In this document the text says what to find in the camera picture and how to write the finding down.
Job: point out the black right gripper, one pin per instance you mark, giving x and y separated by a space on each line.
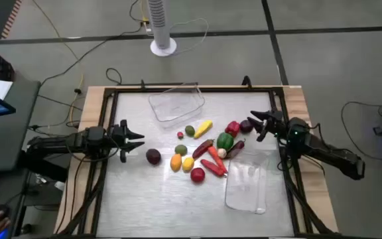
275 126

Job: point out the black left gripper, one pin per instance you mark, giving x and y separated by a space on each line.
123 141

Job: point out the dark purple plum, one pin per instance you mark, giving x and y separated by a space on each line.
153 156

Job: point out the green bell pepper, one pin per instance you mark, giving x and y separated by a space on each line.
225 141

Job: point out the orange mango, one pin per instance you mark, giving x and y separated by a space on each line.
175 162

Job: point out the green leafy vegetable toy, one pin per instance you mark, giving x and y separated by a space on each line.
180 150

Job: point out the white garlic bulb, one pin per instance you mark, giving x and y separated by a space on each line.
221 153

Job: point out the green lime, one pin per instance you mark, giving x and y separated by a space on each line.
189 130

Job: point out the orange carrot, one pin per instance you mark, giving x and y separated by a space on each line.
216 157

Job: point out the yellow lemon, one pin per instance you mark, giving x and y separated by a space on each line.
188 164

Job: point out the dark red chili pepper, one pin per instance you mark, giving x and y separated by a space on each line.
202 148

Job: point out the bright red chili pepper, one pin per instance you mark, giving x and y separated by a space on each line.
212 166

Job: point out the red apple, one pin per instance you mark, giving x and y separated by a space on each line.
197 174

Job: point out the dark purple onion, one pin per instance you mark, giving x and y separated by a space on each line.
246 126

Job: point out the red bell pepper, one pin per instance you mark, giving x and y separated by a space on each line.
232 128

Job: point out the purple eggplant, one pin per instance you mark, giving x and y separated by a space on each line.
235 149

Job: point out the clear plastic basket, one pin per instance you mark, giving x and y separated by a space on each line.
245 186
177 106

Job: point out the dark grey desk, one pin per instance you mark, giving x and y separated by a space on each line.
18 132

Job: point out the white tower fan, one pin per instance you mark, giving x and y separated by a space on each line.
159 23

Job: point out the black computer mouse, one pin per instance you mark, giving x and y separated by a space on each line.
2 209

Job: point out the black plastic crate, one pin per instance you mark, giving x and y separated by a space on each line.
2 66

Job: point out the black aluminium table frame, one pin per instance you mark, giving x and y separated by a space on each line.
211 89

